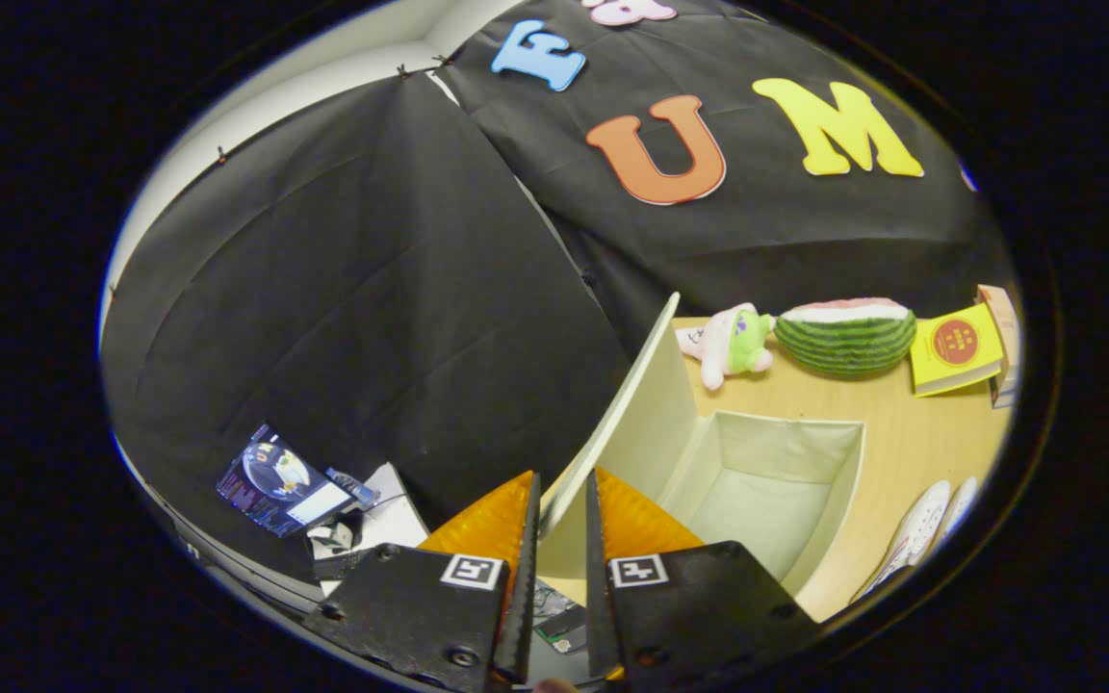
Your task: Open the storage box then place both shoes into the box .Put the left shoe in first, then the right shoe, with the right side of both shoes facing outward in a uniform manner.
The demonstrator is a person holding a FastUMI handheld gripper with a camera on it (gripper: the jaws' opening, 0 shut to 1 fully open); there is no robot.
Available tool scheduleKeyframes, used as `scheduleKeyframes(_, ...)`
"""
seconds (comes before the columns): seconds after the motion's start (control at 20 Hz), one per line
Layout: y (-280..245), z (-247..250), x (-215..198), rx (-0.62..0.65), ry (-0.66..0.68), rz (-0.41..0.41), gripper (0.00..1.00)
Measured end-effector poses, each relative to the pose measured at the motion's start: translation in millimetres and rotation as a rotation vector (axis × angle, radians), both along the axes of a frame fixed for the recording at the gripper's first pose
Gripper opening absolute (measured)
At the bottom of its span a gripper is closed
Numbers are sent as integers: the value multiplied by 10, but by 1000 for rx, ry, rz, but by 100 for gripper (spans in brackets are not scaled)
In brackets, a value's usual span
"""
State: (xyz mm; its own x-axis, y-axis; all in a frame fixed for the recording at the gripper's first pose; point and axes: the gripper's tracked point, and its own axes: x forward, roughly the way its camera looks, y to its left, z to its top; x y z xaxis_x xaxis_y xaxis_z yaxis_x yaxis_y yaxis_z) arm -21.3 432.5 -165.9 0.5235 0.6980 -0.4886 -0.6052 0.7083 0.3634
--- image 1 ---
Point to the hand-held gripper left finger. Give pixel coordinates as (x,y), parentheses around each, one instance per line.
(524,597)

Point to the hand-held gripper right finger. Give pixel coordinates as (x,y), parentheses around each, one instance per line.
(596,597)

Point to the beige fabric storage box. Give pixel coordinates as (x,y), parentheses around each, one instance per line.
(757,500)

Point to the white canvas shoe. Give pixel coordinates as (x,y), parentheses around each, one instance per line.
(911,529)
(961,505)

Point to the white curved board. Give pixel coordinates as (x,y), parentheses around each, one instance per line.
(396,510)

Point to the clear water bottle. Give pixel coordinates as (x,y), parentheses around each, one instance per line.
(354,487)

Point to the computer screen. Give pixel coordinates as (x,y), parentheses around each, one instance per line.
(280,481)

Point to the pink and green plush toy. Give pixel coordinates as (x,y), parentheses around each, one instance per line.
(733,342)

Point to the watermelon slice plush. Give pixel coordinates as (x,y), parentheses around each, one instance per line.
(843,337)

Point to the yellow book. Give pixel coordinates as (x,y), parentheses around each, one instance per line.
(954,348)

